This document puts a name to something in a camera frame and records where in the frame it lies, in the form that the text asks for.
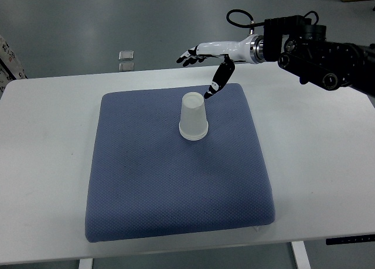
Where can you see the black desk control panel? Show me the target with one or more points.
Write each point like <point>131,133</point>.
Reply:
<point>350,239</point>

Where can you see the white right table leg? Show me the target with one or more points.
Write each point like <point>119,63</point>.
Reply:
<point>300,255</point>

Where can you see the blue textured cushion pad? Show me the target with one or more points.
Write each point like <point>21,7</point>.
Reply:
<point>147,180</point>

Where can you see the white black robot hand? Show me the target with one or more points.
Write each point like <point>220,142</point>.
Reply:
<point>249,50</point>

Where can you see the white paper cup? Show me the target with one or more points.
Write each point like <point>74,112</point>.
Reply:
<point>193,120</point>
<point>193,137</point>

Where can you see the white table leg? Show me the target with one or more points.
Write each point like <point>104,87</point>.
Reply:
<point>300,255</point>
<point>86,263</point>

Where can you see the white left table leg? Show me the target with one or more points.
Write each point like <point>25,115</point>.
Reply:
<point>86,263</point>

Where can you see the lower metal floor plate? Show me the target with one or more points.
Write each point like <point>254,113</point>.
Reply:
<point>126,66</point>

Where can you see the white paper cup on cushion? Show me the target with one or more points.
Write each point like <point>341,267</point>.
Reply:
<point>193,137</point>

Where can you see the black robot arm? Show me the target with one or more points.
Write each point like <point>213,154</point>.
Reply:
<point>299,46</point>

